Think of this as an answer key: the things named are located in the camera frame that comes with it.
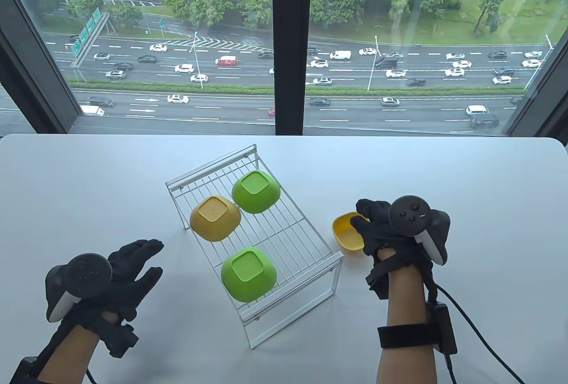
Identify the person's right hand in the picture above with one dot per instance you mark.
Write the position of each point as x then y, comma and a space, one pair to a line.
377, 233

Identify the person's left hand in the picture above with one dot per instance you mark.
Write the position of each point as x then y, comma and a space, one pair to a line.
126, 290

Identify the yellow small dish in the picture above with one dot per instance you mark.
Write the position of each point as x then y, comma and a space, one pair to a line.
215, 219
346, 235

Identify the green small dish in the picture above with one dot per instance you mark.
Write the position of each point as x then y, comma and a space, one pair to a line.
248, 275
257, 193

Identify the person's left forearm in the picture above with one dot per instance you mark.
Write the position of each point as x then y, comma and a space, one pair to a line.
71, 353

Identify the person's right forearm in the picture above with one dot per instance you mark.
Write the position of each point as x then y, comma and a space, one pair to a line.
404, 304

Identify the black right hand controller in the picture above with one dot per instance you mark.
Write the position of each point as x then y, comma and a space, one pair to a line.
410, 215

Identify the black hand controller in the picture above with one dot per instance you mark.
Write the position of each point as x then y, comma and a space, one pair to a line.
86, 273
410, 215

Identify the black left hand controller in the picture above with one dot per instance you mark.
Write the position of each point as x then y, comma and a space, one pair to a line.
86, 273

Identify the black left wrist sensor box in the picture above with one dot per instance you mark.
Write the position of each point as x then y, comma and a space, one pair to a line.
120, 342

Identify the black right wrist camera band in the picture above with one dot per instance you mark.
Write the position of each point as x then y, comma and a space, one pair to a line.
404, 335

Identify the black wrist camera band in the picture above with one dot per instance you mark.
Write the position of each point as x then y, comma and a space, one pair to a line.
25, 370
404, 335

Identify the black left wrist camera band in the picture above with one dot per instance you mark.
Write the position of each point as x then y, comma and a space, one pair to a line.
25, 370

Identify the black window frame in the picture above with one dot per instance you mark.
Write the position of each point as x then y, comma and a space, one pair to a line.
290, 46

